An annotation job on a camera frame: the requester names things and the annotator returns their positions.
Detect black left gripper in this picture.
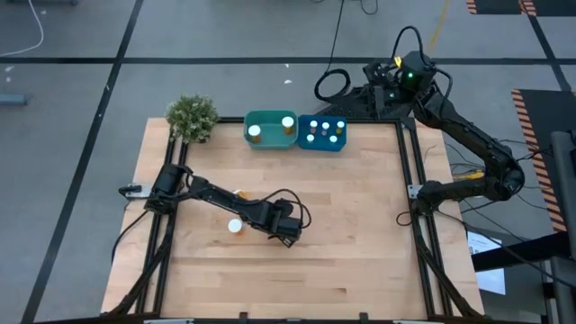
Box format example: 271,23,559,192
254,198,303,248

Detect teal plastic bin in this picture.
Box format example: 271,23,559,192
243,110,300,151

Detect blue plastic bin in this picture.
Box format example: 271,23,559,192
296,114,347,152

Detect yellow power plug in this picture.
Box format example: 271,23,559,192
452,169,487,184

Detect potted green plant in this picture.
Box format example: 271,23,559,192
165,93,221,145

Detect black mat hazard stripe edge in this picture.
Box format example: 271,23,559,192
465,0,576,18
510,88,576,234

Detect white paper sheet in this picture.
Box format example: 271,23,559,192
466,230,508,297

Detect black metal beam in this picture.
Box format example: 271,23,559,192
472,231,572,273

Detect grey floor bar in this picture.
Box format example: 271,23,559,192
0,93,33,107

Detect black coiled cable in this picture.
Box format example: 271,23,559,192
313,0,352,104

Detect yellow hanging cable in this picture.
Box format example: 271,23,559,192
427,0,453,53

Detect black aluminium table frame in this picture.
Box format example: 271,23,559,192
105,116,485,324

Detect grey metal post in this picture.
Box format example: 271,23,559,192
549,130,576,324

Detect white floor cable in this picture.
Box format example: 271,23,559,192
0,0,45,59

